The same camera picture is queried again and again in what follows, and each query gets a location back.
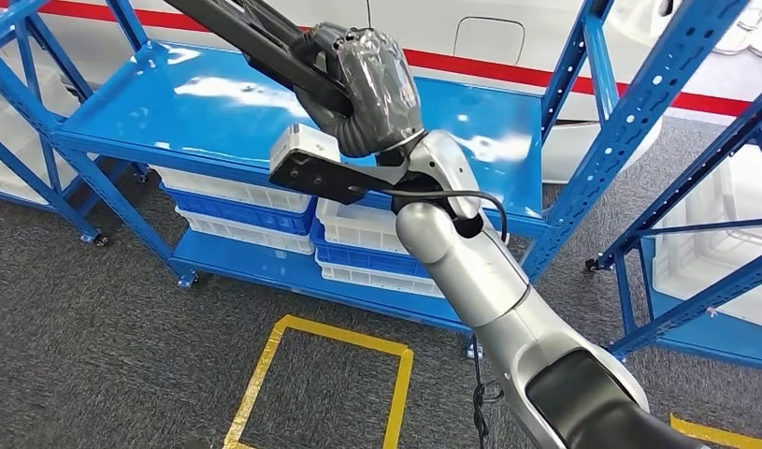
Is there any black hanging arm cable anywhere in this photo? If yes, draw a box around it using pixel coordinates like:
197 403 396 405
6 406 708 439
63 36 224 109
469 337 507 449

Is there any yellow floor tape square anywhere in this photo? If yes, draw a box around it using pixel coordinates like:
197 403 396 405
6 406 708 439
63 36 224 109
222 313 416 449
669 413 762 449

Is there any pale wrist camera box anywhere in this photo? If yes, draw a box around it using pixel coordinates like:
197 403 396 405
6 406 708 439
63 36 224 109
268 123 341 175

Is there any red barrier belt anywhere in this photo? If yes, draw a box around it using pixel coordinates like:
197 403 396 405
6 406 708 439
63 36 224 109
404 48 762 120
0 0 211 34

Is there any black camera cable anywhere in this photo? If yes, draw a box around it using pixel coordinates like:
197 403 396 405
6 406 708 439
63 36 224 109
349 187 510 246

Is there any black camera bracket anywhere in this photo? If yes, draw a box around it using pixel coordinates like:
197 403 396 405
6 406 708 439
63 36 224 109
268 152 412 206

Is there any white car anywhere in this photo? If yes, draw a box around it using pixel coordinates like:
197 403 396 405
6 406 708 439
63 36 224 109
46 0 762 184

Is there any black plastic plate frame part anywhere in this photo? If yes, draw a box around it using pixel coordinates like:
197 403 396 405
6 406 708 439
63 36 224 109
164 0 357 119

